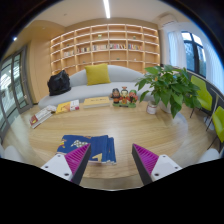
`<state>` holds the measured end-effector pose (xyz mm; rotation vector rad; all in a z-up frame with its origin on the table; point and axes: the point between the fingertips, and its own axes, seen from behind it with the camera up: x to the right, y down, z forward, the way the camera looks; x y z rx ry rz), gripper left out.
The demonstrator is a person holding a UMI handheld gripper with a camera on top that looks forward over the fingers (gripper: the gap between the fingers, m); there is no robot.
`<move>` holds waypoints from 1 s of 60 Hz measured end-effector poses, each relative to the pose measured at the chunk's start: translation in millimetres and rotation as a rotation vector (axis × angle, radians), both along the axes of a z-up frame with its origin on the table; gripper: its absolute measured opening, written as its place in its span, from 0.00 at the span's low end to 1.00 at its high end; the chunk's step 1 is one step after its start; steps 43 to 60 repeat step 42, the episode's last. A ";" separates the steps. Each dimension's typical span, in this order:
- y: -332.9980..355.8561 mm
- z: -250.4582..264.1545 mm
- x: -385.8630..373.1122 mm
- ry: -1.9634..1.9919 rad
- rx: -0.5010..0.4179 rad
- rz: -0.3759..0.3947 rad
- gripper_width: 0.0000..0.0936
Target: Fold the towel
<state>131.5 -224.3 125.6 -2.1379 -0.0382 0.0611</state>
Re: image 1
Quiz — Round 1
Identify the colourful figurine group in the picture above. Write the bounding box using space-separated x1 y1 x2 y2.
109 86 139 109

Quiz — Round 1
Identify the grey curved sofa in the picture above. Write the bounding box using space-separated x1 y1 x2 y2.
37 64 162 110

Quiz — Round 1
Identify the black backpack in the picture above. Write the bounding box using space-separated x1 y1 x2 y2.
46 69 72 97

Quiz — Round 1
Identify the blue cartoon-print towel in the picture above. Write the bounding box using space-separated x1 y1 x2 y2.
56 134 118 165

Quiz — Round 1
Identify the plain yellow book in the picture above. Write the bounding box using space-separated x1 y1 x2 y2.
82 96 111 110

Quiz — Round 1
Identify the yellow and red book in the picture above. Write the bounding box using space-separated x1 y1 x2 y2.
54 99 81 115

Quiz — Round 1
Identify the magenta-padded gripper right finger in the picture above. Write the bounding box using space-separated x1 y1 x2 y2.
131 143 183 186

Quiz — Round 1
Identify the green potted plant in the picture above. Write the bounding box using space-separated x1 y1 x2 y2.
134 64 203 120

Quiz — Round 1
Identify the yellow cushion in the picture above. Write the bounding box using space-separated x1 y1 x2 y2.
83 62 112 87

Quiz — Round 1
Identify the large red and white book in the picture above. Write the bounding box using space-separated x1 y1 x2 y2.
28 106 54 130

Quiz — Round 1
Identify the small patterned pouch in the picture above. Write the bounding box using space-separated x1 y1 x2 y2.
45 104 58 113

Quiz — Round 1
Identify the glass door with dark frame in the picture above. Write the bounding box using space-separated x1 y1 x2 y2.
0 45 35 143

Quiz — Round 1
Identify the white sheer curtain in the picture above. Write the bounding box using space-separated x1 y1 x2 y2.
166 29 184 68

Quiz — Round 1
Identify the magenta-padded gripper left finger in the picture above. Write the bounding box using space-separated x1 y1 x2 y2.
40 143 92 186

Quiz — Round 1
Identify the long ceiling light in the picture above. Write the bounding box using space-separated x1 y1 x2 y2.
102 0 112 20

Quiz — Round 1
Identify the white chair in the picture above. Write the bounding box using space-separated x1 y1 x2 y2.
196 147 223 165
0 144 27 165

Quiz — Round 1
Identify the wooden wall shelf unit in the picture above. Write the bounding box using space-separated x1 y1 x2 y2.
49 22 162 76

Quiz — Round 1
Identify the dark-framed window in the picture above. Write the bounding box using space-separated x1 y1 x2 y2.
180 30 208 79

